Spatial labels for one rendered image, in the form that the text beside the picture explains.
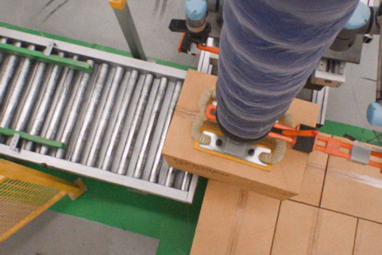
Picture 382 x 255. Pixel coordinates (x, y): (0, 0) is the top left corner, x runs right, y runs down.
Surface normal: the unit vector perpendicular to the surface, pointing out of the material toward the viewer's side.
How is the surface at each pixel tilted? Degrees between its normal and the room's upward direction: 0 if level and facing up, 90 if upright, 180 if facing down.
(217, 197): 0
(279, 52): 72
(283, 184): 1
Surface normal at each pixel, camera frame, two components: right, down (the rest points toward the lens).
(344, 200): -0.03, -0.25
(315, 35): 0.37, 0.77
